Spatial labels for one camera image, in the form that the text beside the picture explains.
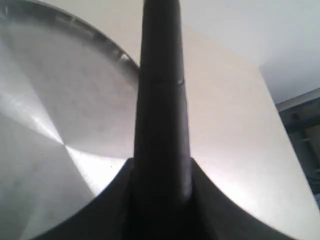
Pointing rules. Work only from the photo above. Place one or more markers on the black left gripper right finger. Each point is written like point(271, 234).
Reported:
point(219, 218)

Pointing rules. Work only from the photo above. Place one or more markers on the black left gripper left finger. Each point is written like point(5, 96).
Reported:
point(104, 218)

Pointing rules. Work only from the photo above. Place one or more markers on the yellow black claw hammer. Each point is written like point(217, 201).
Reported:
point(161, 179)

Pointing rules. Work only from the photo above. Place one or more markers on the round silver metal plate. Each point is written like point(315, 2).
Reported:
point(67, 114)

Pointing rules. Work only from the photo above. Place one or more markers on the grey metal frame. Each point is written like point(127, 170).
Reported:
point(300, 117)

